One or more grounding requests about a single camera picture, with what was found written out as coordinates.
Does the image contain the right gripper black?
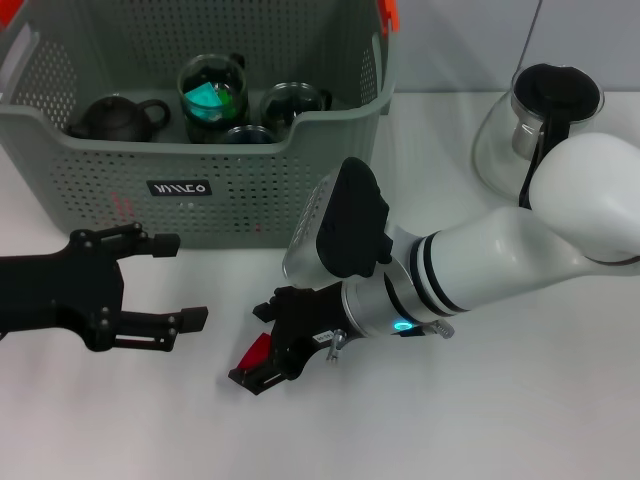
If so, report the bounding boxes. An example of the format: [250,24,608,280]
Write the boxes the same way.
[227,283,357,398]

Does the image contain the teal square toy plate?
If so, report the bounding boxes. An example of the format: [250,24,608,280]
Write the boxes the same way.
[182,82,224,123]

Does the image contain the glass teacup black holder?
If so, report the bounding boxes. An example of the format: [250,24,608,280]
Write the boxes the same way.
[185,112,251,145]
[223,124,277,146]
[259,81,334,141]
[177,52,251,126]

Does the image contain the dark clay teapot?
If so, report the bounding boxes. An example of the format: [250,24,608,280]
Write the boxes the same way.
[64,94,172,143]

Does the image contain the grey perforated plastic storage bin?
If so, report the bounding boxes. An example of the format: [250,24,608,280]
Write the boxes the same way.
[0,0,401,250]

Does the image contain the right gripper cable with connectors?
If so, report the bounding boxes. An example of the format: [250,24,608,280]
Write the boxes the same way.
[324,319,457,363]

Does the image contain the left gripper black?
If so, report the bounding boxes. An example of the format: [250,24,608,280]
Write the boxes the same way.
[0,223,210,354]

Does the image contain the dark red curved brick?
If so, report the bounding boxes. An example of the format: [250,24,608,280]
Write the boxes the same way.
[236,333,272,371]

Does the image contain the glass teapot black handle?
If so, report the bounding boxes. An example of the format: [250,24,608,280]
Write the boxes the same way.
[471,62,606,209]

